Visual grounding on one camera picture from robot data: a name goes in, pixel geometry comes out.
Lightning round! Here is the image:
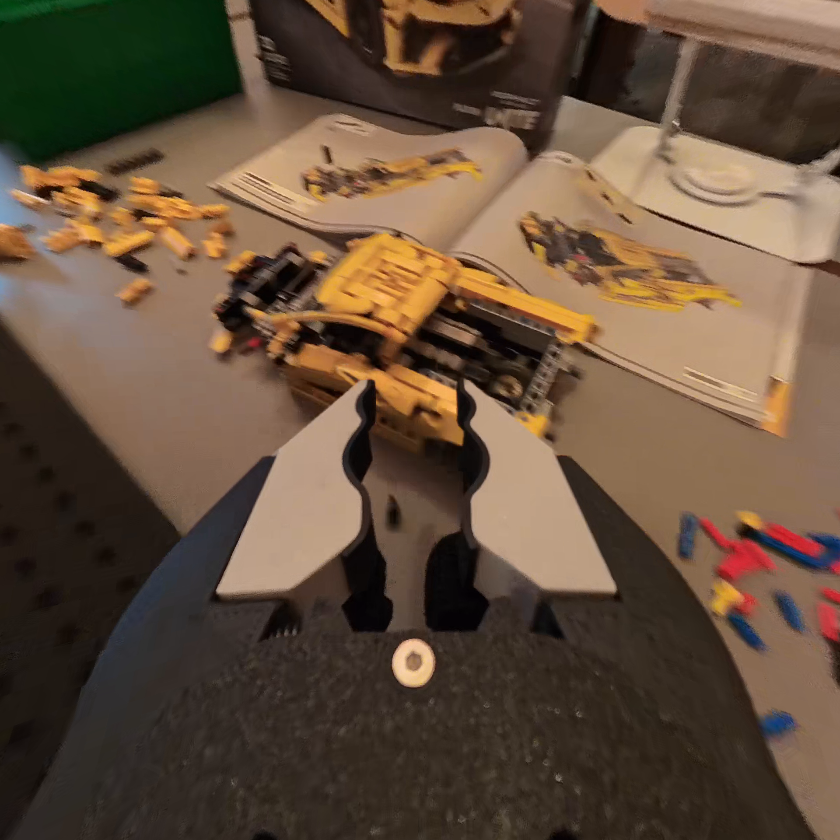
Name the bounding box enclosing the instruction booklet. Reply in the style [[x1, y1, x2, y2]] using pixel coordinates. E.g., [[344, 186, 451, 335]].
[[209, 115, 815, 437]]

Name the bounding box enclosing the black beam with holes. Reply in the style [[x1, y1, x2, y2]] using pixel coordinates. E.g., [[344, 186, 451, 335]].
[[105, 148, 165, 175]]

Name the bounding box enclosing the green storage bin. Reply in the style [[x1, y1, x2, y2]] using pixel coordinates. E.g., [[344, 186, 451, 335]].
[[0, 0, 244, 165]]

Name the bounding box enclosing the toy car set box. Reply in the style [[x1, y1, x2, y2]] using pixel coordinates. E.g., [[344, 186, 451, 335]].
[[249, 0, 592, 155]]

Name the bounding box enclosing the grey desk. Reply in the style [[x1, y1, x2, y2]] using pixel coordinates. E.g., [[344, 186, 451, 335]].
[[0, 85, 840, 840]]

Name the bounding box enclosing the pile of yellow brick pieces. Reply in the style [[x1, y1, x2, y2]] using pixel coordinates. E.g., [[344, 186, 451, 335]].
[[0, 164, 235, 305]]

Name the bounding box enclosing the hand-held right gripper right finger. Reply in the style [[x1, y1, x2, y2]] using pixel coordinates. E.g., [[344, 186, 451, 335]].
[[425, 379, 619, 634]]

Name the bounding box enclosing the pile of small coloured pins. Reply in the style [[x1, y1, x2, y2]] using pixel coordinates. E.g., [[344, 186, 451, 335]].
[[676, 508, 840, 739]]

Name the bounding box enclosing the yellow brick car model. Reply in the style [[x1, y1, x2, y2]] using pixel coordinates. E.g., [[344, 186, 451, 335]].
[[209, 233, 599, 454]]

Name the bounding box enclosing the white document stand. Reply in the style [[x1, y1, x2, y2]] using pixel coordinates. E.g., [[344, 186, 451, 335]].
[[591, 0, 840, 265]]

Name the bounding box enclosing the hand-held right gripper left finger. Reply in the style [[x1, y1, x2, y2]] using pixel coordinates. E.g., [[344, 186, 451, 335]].
[[215, 379, 395, 634]]

